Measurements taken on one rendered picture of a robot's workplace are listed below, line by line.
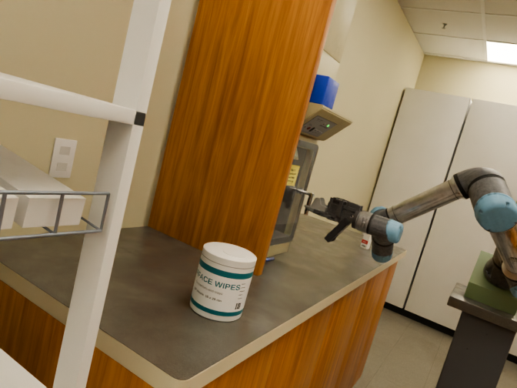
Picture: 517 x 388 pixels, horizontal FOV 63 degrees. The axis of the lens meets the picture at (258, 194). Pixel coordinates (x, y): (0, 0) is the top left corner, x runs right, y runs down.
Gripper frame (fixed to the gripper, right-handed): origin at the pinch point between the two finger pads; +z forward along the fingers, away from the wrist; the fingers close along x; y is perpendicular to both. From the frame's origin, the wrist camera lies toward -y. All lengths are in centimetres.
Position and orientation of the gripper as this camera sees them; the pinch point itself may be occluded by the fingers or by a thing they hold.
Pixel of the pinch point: (308, 208)
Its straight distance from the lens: 163.8
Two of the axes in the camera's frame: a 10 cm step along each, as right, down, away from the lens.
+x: -4.9, -0.1, -8.7
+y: 2.6, -9.6, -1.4
